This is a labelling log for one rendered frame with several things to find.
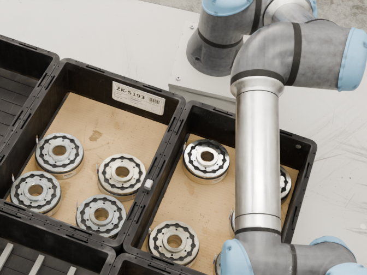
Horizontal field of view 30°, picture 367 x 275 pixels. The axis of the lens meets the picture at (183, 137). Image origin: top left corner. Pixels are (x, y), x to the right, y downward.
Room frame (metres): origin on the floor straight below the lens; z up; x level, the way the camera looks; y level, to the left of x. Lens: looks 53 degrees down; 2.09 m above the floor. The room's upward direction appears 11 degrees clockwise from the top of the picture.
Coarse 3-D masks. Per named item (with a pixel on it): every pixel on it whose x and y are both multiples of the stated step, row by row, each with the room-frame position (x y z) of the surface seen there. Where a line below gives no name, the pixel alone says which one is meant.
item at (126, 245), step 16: (224, 112) 0.95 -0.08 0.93; (176, 128) 0.88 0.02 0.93; (160, 160) 0.79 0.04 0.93; (160, 176) 0.75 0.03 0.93; (304, 176) 0.83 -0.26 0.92; (304, 192) 0.78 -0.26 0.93; (144, 208) 0.67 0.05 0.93; (288, 224) 0.70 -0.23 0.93; (128, 240) 0.60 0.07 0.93; (288, 240) 0.66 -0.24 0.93; (144, 256) 0.57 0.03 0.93; (192, 272) 0.56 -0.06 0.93
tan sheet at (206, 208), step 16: (176, 176) 0.83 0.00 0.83; (176, 192) 0.79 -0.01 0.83; (192, 192) 0.79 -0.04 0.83; (208, 192) 0.80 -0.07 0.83; (224, 192) 0.81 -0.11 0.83; (160, 208) 0.74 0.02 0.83; (176, 208) 0.75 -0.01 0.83; (192, 208) 0.75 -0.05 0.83; (208, 208) 0.76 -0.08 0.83; (224, 208) 0.77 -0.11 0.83; (192, 224) 0.72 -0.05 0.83; (208, 224) 0.72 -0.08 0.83; (224, 224) 0.73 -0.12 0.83; (208, 240) 0.69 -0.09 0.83; (224, 240) 0.69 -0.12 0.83; (208, 256) 0.65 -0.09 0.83; (208, 272) 0.61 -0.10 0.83
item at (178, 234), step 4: (168, 232) 0.67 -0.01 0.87; (172, 232) 0.67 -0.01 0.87; (176, 232) 0.67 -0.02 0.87; (180, 232) 0.67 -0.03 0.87; (164, 236) 0.66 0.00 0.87; (168, 236) 0.66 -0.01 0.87; (176, 236) 0.66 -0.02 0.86; (180, 236) 0.66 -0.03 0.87; (184, 236) 0.66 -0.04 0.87; (164, 240) 0.65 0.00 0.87; (184, 240) 0.66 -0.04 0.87; (164, 244) 0.64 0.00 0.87; (184, 244) 0.65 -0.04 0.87; (164, 248) 0.63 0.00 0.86; (168, 248) 0.63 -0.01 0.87; (172, 248) 0.63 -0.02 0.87; (176, 248) 0.63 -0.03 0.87; (180, 248) 0.64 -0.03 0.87; (184, 248) 0.64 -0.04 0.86; (172, 252) 0.63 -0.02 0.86; (176, 252) 0.63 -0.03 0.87
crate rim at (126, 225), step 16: (64, 64) 1.00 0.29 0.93; (80, 64) 1.01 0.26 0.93; (48, 80) 0.95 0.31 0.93; (128, 80) 0.99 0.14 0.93; (176, 96) 0.97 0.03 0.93; (32, 112) 0.85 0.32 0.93; (176, 112) 0.92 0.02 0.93; (160, 144) 0.83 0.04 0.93; (0, 160) 0.72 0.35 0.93; (144, 192) 0.71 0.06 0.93; (16, 208) 0.62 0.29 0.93; (64, 224) 0.61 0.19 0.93; (128, 224) 0.63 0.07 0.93; (96, 240) 0.59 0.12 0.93; (112, 240) 0.59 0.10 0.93
